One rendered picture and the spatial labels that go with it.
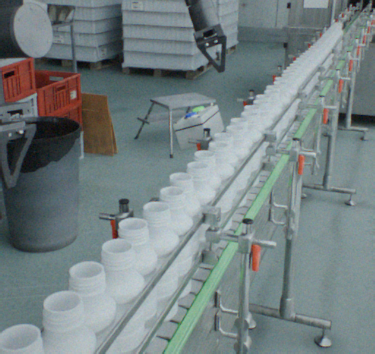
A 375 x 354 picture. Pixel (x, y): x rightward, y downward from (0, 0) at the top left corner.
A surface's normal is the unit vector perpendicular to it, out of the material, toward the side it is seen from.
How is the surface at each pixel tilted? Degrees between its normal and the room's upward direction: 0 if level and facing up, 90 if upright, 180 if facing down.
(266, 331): 0
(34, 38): 83
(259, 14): 90
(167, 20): 90
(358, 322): 0
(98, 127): 100
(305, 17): 90
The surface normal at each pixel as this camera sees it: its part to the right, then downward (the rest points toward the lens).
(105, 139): -0.31, 0.45
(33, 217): -0.01, 0.39
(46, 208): 0.33, 0.38
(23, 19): 0.87, 0.06
